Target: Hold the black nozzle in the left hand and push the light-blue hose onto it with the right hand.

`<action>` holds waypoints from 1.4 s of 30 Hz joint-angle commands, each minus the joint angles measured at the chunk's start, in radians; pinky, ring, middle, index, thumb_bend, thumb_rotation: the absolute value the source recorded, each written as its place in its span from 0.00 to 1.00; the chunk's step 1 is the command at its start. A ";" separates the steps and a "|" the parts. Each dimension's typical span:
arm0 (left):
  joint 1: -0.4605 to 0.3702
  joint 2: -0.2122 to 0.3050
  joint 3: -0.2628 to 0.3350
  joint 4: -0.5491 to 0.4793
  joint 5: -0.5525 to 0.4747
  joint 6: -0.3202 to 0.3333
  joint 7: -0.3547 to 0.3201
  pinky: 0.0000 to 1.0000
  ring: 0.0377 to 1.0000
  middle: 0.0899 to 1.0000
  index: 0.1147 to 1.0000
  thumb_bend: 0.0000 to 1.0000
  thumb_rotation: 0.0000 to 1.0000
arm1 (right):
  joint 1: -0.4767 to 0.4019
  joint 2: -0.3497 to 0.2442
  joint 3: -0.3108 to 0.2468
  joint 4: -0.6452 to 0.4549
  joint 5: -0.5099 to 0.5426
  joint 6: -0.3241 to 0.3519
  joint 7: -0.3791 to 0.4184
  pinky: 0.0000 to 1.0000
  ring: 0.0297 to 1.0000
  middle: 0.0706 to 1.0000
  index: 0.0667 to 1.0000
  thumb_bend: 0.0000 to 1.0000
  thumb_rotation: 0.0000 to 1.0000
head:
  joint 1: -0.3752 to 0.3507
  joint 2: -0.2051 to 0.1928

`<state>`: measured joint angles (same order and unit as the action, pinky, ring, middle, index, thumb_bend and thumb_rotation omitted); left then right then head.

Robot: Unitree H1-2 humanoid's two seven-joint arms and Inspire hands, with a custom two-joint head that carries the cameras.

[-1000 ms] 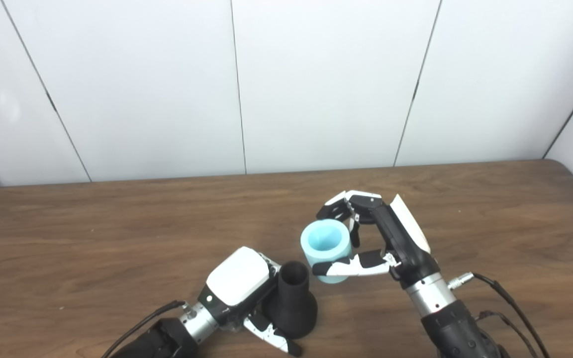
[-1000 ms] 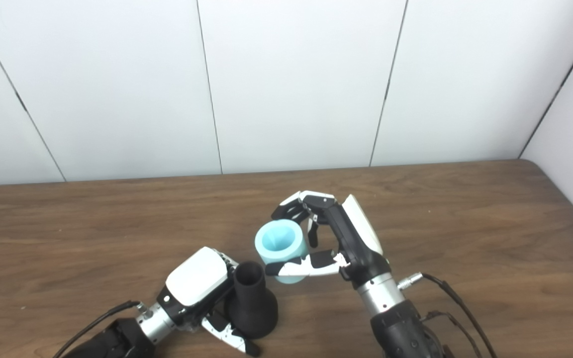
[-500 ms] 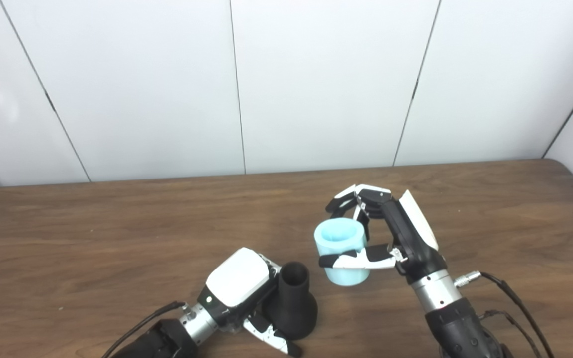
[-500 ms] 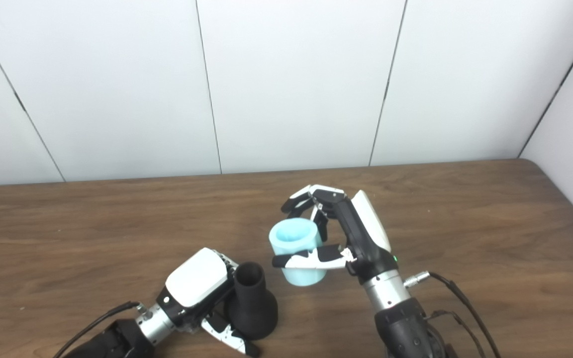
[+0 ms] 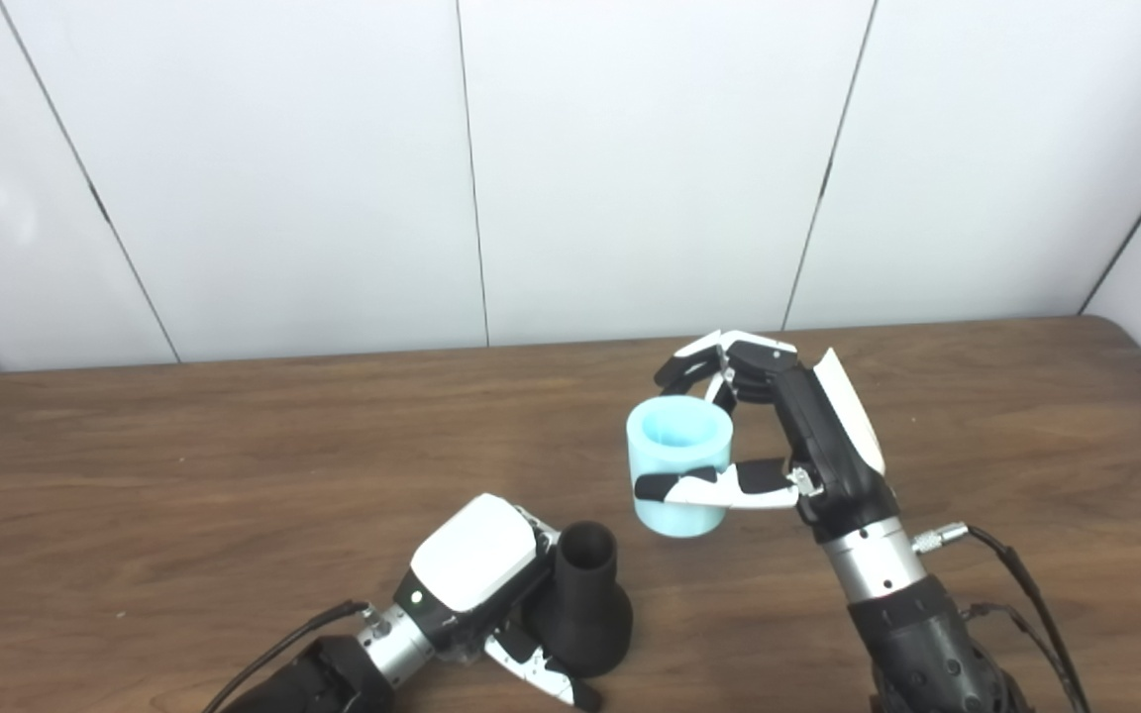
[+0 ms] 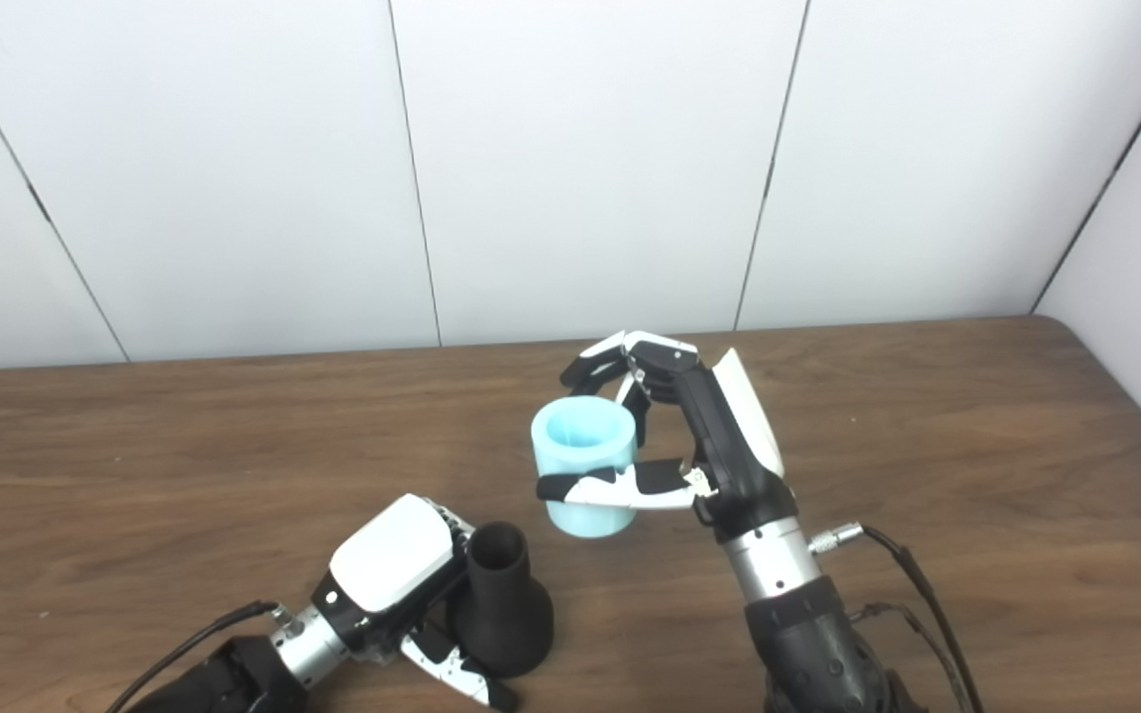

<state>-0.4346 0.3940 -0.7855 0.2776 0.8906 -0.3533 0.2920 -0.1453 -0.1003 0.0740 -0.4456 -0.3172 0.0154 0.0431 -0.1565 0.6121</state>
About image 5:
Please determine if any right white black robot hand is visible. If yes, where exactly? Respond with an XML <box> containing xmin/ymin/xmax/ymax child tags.
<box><xmin>634</xmin><ymin>330</ymin><xmax>900</xmax><ymax>541</ymax></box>

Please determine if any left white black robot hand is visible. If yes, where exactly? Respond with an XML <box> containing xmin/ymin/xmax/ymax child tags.
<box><xmin>392</xmin><ymin>493</ymin><xmax>603</xmax><ymax>713</ymax></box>

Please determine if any black nozzle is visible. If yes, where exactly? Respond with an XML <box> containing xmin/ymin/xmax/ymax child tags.
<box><xmin>521</xmin><ymin>522</ymin><xmax>634</xmax><ymax>679</ymax></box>

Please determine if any light-blue hose piece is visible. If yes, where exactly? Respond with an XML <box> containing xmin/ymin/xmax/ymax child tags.
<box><xmin>626</xmin><ymin>395</ymin><xmax>735</xmax><ymax>539</ymax></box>

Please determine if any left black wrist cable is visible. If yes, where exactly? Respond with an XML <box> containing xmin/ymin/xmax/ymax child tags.
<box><xmin>199</xmin><ymin>600</ymin><xmax>373</xmax><ymax>713</ymax></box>

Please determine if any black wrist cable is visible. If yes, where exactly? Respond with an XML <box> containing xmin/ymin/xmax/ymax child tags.
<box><xmin>199</xmin><ymin>600</ymin><xmax>373</xmax><ymax>713</ymax></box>
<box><xmin>912</xmin><ymin>522</ymin><xmax>1091</xmax><ymax>713</ymax></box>

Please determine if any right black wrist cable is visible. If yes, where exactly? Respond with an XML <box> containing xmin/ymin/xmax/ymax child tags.
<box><xmin>912</xmin><ymin>522</ymin><xmax>1091</xmax><ymax>713</ymax></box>

